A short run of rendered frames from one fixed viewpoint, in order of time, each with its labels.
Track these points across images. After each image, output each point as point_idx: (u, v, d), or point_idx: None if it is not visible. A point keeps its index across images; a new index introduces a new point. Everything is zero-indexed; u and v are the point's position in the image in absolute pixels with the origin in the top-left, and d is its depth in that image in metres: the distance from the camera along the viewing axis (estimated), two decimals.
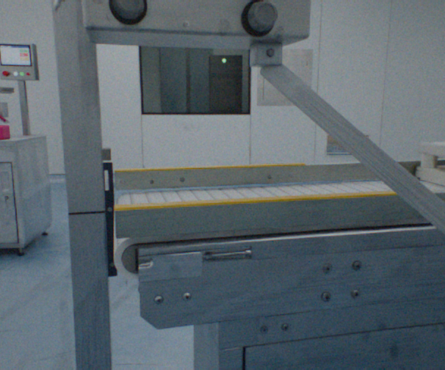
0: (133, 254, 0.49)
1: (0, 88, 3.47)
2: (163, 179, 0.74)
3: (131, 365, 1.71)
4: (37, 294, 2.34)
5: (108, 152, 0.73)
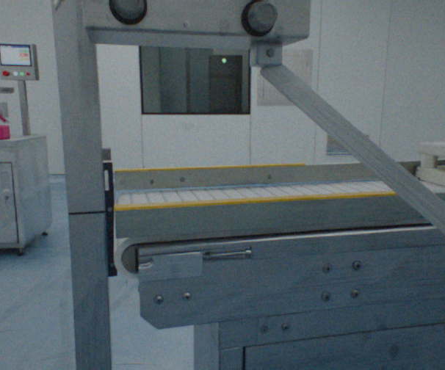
0: (133, 254, 0.49)
1: (0, 88, 3.47)
2: (163, 179, 0.74)
3: (131, 365, 1.71)
4: (37, 294, 2.34)
5: (108, 152, 0.73)
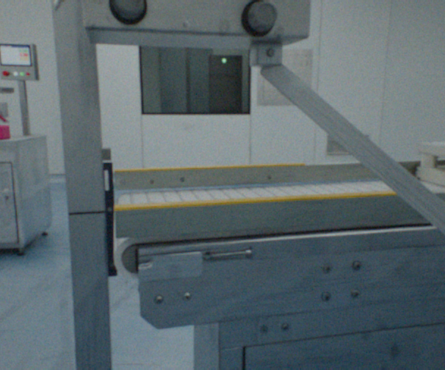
0: (133, 254, 0.49)
1: (0, 88, 3.47)
2: (163, 179, 0.74)
3: (131, 365, 1.71)
4: (37, 294, 2.34)
5: (108, 152, 0.73)
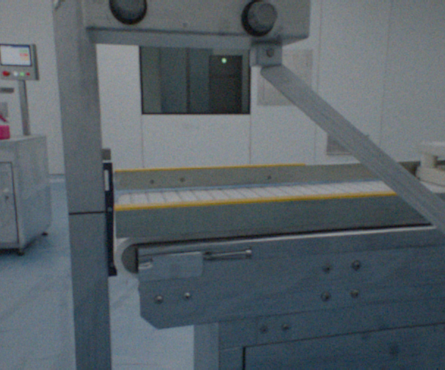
0: (133, 254, 0.49)
1: (0, 88, 3.47)
2: (163, 179, 0.74)
3: (131, 365, 1.71)
4: (37, 294, 2.34)
5: (108, 152, 0.73)
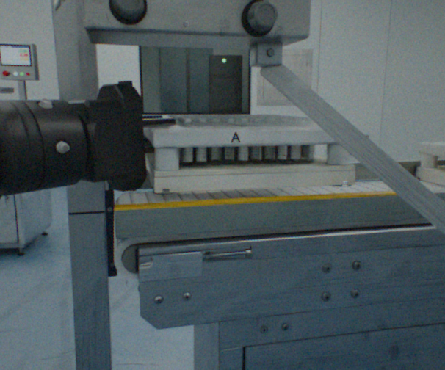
0: (133, 254, 0.49)
1: (0, 88, 3.47)
2: None
3: (131, 365, 1.71)
4: (37, 294, 2.34)
5: None
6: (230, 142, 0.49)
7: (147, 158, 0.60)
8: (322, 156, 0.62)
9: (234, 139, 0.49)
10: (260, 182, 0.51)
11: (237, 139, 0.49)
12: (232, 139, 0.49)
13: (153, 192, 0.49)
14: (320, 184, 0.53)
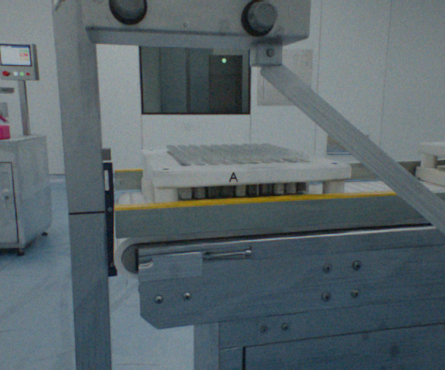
0: (133, 254, 0.49)
1: (0, 88, 3.47)
2: None
3: (131, 365, 1.71)
4: (37, 294, 2.34)
5: (108, 152, 0.73)
6: (228, 182, 0.51)
7: (147, 191, 0.61)
8: (317, 188, 0.63)
9: (232, 178, 0.51)
10: None
11: (235, 178, 0.51)
12: (230, 178, 0.51)
13: None
14: None
